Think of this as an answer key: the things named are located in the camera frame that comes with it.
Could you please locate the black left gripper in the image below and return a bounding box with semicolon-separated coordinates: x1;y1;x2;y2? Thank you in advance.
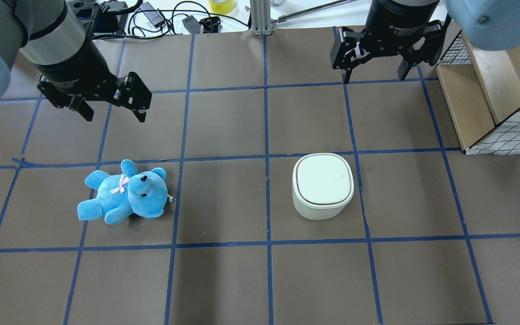
34;40;152;123

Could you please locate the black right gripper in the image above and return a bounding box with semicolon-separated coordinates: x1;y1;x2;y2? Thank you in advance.
330;0;446;84

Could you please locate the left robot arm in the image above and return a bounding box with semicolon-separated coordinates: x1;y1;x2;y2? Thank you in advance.
0;0;152;123

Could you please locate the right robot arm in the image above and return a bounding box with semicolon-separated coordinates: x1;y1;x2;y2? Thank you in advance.
330;0;520;84

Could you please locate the white trash can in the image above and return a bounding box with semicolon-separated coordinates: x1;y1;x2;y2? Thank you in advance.
292;153;355;221

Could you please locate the black power adapter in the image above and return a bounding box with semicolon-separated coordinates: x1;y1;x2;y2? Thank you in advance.
139;2;166;28

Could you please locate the blue teddy bear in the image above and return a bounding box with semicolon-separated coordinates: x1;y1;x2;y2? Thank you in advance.
77;160;174;225

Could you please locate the metal rod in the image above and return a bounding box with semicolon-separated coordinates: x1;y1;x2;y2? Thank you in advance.
271;0;356;28

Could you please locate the black clamp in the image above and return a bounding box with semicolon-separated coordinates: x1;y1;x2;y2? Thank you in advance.
198;16;221;34

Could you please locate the yellow tape roll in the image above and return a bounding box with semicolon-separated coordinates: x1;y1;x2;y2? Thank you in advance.
208;0;237;15

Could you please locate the black cable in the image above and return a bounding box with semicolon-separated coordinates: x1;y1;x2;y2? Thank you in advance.
91;0;251;40

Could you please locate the wooden shelf with wire grid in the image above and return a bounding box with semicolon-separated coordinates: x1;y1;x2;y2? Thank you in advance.
436;32;520;156

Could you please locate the aluminium profile post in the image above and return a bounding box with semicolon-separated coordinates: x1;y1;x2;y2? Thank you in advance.
249;0;273;36

